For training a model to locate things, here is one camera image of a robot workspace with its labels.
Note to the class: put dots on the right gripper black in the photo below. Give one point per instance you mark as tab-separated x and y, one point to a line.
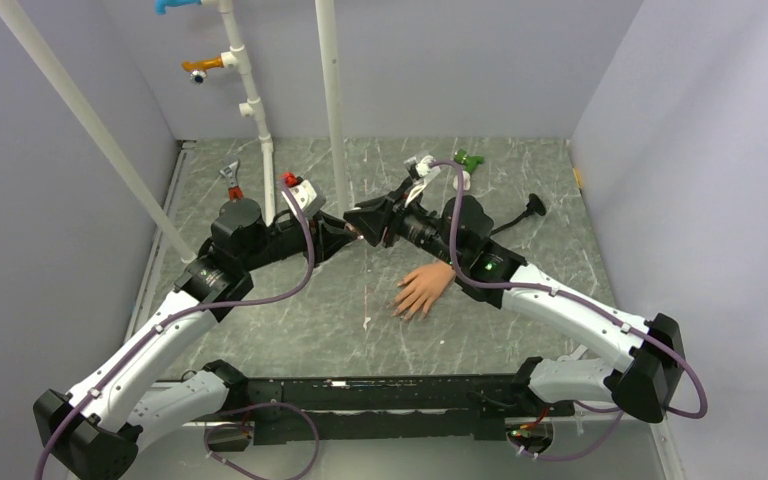
371	222

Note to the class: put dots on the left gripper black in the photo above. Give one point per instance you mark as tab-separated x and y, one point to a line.
326	240

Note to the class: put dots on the glitter nail polish bottle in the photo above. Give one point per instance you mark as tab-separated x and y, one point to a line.
356	232

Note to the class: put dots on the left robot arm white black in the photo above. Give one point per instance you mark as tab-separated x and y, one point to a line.
100	425

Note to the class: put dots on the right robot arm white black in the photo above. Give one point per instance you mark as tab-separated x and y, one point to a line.
639	362

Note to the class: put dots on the mannequin hand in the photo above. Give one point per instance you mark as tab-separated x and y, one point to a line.
420	289

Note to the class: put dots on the green toy flashlight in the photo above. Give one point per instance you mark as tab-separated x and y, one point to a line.
468	161

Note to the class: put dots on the red adjustable wrench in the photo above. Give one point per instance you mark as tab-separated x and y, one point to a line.
230	174

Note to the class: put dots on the black hand stand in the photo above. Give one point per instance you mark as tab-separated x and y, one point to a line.
534	207

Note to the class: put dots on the orange faucet valve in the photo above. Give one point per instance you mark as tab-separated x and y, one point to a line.
198	70

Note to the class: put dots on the blue faucet valve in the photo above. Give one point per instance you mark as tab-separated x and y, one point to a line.
162	6

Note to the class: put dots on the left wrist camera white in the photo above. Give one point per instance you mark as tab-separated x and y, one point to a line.
302	195

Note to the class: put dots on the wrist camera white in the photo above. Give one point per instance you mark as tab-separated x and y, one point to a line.
302	195
422	171

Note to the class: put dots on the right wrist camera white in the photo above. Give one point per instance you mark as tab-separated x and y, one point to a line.
422	171

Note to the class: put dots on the white PVC pipe frame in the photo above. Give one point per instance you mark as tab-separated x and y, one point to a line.
236	57

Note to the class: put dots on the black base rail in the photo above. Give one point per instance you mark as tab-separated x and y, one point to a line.
480	407

